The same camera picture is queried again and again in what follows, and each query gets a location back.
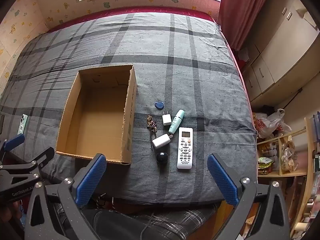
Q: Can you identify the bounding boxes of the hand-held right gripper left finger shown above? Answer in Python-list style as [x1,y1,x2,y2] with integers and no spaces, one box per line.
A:
[24,153,107,240]

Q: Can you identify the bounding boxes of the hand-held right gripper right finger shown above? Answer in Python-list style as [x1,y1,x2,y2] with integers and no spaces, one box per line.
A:
[207,153,292,240]

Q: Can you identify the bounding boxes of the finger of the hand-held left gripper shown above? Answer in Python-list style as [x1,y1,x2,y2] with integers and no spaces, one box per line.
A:
[15,147,55,174]
[0,133,26,160]

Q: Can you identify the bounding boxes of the white remote control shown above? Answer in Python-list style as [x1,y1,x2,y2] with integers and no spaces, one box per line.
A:
[177,127,194,170]

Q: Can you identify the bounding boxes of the cardboard box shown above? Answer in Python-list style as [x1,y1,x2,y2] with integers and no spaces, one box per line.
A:
[55,64,137,165]

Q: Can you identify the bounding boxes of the black round jar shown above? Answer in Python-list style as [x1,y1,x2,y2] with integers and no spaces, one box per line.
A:
[156,151,169,164]

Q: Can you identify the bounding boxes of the large white charger plug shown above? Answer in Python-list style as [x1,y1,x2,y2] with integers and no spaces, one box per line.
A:
[152,133,173,149]

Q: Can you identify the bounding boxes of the teal cosmetic bottle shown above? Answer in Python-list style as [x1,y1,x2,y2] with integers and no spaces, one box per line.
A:
[168,109,185,134]

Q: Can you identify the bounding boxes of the metal key ring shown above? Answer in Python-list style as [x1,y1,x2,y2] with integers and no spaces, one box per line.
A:
[146,115,158,142]

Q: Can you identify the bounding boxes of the green smartphone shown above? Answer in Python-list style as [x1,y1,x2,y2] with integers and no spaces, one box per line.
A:
[17,114,28,134]

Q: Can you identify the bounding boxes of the green lidded container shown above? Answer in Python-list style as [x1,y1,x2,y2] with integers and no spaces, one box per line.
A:
[257,156,273,175]

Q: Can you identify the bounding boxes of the dark plaid cloth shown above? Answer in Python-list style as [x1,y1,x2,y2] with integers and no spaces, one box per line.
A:
[132,205,218,240]

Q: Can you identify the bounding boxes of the clear snack bag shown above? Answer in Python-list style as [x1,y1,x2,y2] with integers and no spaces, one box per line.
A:
[281,137,299,173]

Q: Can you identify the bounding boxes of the white plastic bag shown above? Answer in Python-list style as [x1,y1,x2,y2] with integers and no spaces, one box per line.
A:
[254,109,292,138]

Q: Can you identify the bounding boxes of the wooden shelf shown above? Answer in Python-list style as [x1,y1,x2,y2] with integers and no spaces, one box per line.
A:
[256,117,320,238]

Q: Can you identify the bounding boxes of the grey plaid bed sheet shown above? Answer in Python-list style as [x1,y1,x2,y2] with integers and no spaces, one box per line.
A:
[0,12,258,204]

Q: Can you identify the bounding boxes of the white cabinet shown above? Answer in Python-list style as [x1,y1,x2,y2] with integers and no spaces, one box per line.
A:
[241,0,320,103]

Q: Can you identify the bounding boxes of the red curtain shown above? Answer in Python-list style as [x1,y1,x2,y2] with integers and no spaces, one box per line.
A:
[217,0,275,52]

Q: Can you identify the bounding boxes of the red mattress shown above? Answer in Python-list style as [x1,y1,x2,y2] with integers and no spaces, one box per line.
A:
[46,5,258,135]

